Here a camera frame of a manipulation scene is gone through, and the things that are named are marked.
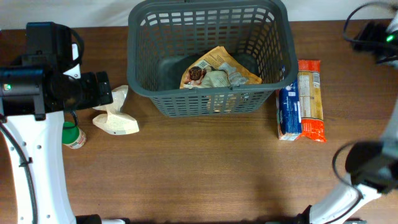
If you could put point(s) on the green lid cheese shaker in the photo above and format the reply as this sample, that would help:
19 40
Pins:
72 136

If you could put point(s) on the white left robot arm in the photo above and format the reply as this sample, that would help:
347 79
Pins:
37 89

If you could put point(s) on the orange spaghetti package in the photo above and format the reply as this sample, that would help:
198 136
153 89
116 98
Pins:
311 109

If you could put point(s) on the cream bag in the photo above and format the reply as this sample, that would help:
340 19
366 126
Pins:
114 121

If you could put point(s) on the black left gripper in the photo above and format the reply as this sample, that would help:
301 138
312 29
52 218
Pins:
91 86

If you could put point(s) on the grey plastic slotted basket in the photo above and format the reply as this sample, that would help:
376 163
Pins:
196 58

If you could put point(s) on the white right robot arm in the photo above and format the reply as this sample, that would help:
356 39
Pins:
366 170

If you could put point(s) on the blue tissue multipack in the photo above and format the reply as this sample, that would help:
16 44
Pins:
289 121

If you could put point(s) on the tan crinkled snack bag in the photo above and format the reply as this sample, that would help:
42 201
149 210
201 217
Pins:
217 69

